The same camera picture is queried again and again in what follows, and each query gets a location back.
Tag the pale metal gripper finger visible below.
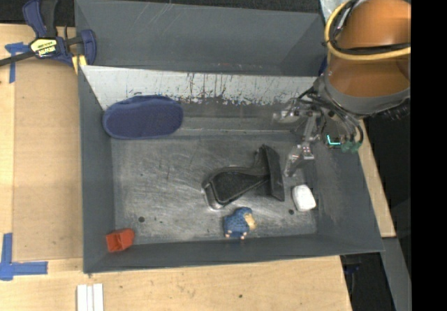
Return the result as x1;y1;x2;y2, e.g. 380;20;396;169
300;143;316;161
284;144;302;178

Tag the dark blue slipper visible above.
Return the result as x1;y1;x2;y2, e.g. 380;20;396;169
101;94;185;140

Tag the grey metal bin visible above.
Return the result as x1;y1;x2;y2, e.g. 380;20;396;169
73;0;386;274

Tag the small white case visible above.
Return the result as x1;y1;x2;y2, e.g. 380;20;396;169
291;184;318;212

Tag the blue toy sheep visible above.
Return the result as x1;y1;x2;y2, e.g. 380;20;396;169
222;206;258;241

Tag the small red box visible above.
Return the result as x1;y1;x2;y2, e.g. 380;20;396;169
105;227;135;254

